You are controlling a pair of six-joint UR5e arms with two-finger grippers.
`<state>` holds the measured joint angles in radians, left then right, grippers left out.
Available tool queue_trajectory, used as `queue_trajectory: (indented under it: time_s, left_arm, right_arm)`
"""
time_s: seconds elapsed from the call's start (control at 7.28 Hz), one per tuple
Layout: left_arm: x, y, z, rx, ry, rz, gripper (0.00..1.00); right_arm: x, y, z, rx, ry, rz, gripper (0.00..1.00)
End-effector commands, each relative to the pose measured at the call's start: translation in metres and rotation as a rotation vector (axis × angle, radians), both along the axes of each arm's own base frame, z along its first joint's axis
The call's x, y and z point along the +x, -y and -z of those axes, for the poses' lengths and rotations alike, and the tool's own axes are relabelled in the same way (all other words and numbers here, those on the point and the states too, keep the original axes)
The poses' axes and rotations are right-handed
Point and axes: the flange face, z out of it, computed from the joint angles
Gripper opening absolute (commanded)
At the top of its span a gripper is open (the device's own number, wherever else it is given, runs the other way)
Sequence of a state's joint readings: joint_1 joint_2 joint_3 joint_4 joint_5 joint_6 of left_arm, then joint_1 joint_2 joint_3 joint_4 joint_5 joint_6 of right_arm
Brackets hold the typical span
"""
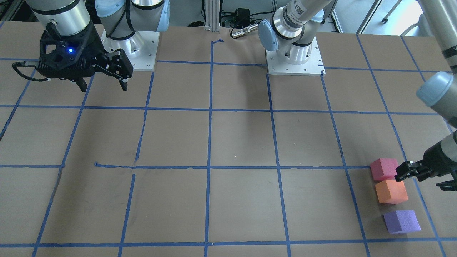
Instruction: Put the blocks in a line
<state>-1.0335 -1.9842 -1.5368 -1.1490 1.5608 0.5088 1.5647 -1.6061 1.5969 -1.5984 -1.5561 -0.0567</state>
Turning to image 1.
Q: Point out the aluminium frame post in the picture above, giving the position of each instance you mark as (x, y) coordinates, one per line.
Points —
(212, 10)

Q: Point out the red foam cube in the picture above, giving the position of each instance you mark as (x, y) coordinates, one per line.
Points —
(384, 169)

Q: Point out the black box with cables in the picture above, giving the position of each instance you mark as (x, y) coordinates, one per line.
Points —
(242, 17)

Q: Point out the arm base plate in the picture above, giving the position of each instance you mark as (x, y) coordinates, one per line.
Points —
(296, 60)
(141, 48)

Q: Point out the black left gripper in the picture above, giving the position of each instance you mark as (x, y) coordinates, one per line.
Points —
(435, 158)

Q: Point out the purple foam cube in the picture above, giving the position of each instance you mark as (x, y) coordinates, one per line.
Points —
(401, 222)

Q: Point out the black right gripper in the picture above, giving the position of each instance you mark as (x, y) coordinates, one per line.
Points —
(90, 42)

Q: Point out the silver cylindrical connector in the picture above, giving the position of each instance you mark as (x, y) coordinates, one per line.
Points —
(244, 31)

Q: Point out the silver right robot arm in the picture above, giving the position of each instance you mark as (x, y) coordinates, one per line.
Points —
(120, 19)

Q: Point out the orange foam cube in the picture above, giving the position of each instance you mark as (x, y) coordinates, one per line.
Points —
(391, 192)

